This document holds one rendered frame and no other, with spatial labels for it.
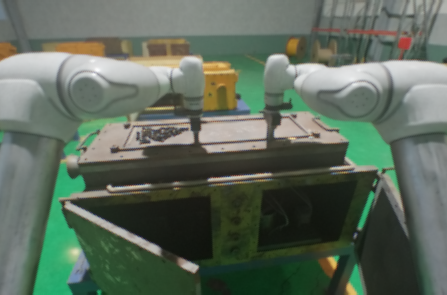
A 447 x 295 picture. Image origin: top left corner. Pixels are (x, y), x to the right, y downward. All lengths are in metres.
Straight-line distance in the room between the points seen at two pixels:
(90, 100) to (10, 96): 0.17
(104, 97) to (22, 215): 0.26
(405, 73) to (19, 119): 0.74
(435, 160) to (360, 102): 0.18
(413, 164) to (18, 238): 0.75
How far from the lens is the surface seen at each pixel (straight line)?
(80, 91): 0.47
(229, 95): 3.77
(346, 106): 0.51
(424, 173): 0.60
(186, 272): 0.83
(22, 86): 0.57
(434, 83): 0.64
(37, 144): 0.56
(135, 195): 1.13
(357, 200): 1.50
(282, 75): 1.07
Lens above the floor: 1.89
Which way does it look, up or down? 28 degrees down
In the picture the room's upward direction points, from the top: straight up
